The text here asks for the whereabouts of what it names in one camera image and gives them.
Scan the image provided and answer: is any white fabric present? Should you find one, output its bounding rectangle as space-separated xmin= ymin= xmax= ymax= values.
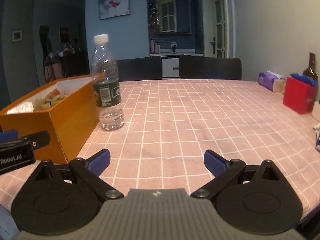
xmin=6 ymin=101 xmax=34 ymax=114

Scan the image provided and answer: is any brown plush teddy bear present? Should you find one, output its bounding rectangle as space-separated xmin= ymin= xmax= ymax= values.
xmin=33 ymin=93 xmax=67 ymax=111

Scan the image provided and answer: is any pink checkered tablecloth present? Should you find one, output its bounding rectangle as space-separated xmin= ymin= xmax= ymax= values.
xmin=0 ymin=78 xmax=320 ymax=221

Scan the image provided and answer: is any clear plastic water bottle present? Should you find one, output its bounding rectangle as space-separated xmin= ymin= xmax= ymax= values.
xmin=90 ymin=34 xmax=124 ymax=131

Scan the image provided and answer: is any purple tissue pack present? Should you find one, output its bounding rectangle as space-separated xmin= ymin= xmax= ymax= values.
xmin=258 ymin=70 xmax=286 ymax=93

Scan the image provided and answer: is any right black chair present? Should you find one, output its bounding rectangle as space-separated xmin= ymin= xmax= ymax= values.
xmin=179 ymin=55 xmax=242 ymax=80

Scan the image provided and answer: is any black chair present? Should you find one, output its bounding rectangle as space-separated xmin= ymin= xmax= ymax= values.
xmin=117 ymin=56 xmax=163 ymax=82
xmin=179 ymin=55 xmax=242 ymax=80

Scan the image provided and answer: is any red box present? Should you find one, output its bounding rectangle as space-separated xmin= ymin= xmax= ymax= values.
xmin=283 ymin=77 xmax=317 ymax=114

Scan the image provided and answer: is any left black chair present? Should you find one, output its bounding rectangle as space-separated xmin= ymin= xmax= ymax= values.
xmin=117 ymin=56 xmax=163 ymax=82

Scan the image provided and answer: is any white drawer cabinet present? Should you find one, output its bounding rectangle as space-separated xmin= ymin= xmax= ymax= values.
xmin=150 ymin=52 xmax=203 ymax=79

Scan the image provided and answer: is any white glass panel door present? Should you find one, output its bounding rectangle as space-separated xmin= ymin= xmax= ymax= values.
xmin=202 ymin=0 xmax=235 ymax=58

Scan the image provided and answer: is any blue packet on red box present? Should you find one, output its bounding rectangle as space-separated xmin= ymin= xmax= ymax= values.
xmin=291 ymin=73 xmax=318 ymax=86

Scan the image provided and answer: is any dark glass wine bottle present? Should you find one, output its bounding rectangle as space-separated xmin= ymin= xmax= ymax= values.
xmin=303 ymin=52 xmax=318 ymax=82

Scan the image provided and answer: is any small framed wall picture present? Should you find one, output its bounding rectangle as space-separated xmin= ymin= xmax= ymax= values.
xmin=11 ymin=30 xmax=23 ymax=43

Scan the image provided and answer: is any wall mirror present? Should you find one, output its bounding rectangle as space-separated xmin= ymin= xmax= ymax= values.
xmin=156 ymin=0 xmax=191 ymax=34

